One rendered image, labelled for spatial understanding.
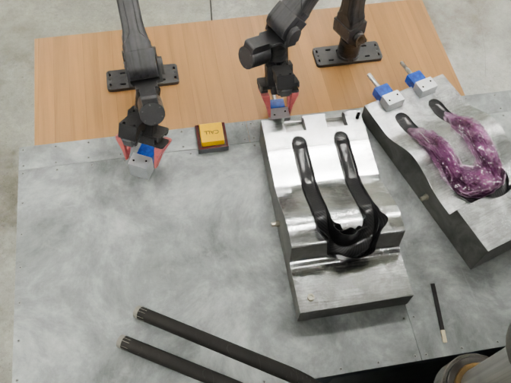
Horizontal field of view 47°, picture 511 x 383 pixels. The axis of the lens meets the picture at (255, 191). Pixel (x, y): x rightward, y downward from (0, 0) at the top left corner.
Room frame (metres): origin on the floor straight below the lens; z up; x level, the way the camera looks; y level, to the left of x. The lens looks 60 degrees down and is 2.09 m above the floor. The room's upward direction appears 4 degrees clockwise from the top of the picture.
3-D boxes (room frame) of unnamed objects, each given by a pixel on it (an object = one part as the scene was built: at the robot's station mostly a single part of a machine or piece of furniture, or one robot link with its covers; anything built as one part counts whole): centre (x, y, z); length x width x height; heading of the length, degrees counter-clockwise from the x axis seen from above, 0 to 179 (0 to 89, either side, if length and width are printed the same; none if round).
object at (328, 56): (1.22, -0.24, 0.84); 0.20 x 0.07 x 0.08; 104
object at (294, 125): (0.88, -0.09, 0.87); 0.05 x 0.05 x 0.04; 14
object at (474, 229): (0.84, -0.51, 0.86); 0.50 x 0.26 x 0.11; 31
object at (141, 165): (0.81, 0.28, 0.83); 0.13 x 0.05 x 0.05; 167
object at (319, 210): (0.69, -0.19, 0.92); 0.35 x 0.16 x 0.09; 14
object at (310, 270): (0.67, -0.18, 0.87); 0.50 x 0.26 x 0.14; 14
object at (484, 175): (0.84, -0.50, 0.90); 0.26 x 0.18 x 0.08; 31
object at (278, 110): (0.99, -0.04, 0.83); 0.13 x 0.05 x 0.05; 13
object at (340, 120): (0.91, -0.19, 0.87); 0.05 x 0.05 x 0.04; 14
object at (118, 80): (1.07, 0.34, 0.84); 0.20 x 0.07 x 0.08; 104
